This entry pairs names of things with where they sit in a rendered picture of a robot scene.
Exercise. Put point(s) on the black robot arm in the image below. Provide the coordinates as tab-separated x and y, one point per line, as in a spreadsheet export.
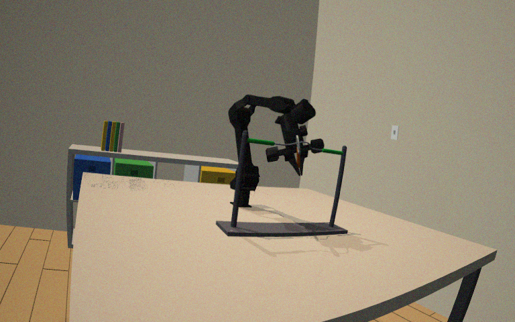
239	117

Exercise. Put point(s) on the orange handle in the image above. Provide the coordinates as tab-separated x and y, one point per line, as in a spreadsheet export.
298	151

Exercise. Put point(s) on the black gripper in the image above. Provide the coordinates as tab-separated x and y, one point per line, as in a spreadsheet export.
274	153

